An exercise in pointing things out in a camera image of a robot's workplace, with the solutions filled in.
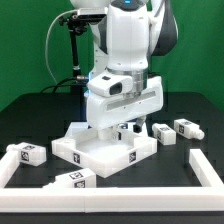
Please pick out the white U-shaped fence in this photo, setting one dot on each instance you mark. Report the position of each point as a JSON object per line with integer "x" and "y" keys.
{"x": 209, "y": 196}

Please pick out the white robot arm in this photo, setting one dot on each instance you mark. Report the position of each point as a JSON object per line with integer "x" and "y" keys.
{"x": 131, "y": 32}

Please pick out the white square tabletop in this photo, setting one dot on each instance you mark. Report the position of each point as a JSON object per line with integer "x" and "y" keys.
{"x": 100, "y": 152}

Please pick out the white marker sheet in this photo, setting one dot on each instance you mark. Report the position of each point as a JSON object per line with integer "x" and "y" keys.
{"x": 77, "y": 127}

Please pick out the silver camera on stand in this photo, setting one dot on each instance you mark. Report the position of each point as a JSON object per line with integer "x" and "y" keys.
{"x": 92, "y": 14}

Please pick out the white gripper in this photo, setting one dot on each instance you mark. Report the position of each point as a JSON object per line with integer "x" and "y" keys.
{"x": 102, "y": 112}

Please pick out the black camera stand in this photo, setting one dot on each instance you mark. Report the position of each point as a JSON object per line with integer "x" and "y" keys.
{"x": 76, "y": 28}

